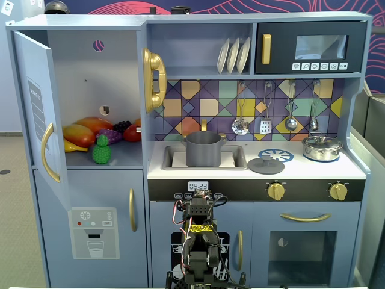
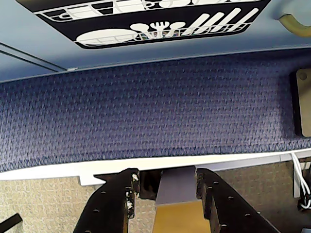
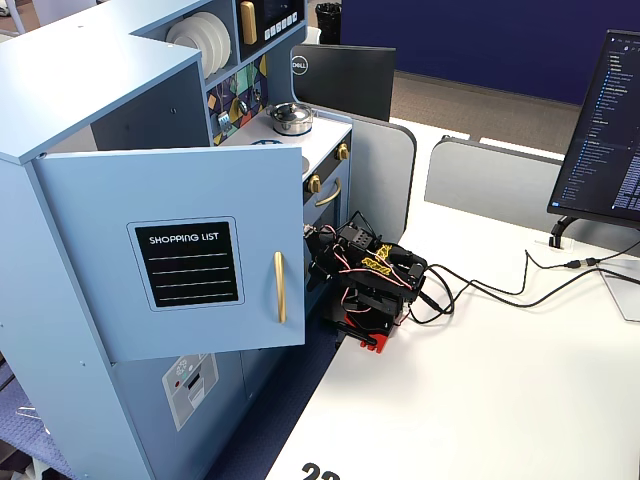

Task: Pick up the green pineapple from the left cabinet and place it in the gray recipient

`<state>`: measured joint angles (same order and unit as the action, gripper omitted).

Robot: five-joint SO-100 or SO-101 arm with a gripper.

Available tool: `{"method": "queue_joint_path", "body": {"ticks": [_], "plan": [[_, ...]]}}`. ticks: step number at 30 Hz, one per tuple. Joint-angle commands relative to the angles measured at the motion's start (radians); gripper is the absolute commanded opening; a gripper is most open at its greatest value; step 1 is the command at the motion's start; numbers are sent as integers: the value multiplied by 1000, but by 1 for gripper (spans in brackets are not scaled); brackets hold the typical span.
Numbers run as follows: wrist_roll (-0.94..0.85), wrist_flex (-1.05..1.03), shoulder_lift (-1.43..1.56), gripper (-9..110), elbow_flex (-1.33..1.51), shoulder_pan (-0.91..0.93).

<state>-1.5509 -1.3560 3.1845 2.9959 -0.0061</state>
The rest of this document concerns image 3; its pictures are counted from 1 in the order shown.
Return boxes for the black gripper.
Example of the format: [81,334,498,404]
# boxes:
[304,224,352,296]

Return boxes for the blue shopping list cabinet door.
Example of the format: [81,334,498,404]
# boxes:
[30,144,307,364]

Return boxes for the blue oven door with window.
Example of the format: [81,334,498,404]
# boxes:
[303,167,351,239]

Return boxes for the red table clamp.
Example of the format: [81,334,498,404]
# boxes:
[344,319,391,355]

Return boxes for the gray desk partition panel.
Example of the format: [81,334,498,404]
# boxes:
[423,135,566,236]
[344,112,418,237]

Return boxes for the steel pot with lid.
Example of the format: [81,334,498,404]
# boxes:
[265,102,315,135]

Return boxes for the black Dell monitor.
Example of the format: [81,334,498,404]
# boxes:
[291,43,397,124]

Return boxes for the blue ice dispenser door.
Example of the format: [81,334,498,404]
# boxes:
[110,347,249,480]

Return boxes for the black trash bin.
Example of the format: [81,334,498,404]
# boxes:
[315,2,342,45]

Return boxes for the white toy plate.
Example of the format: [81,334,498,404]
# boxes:
[166,17,214,80]
[187,13,225,71]
[202,10,233,64]

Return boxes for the black microwave door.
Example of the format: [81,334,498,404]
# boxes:
[234,0,307,62]

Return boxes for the blue wooden toy kitchen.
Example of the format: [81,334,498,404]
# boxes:
[0,0,354,480]

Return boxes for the monitor showing code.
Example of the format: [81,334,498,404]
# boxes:
[547,28,640,225]

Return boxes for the gold curved cabinet door handle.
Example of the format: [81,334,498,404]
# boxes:
[272,251,288,325]

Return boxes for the gold oven handle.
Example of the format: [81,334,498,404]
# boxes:
[313,178,343,208]

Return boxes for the black cable with connector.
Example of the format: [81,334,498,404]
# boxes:
[424,247,640,301]

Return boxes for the gold microwave handle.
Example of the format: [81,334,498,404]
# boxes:
[239,1,259,45]

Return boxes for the gray monitor base plate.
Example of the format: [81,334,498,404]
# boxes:
[599,269,640,323]

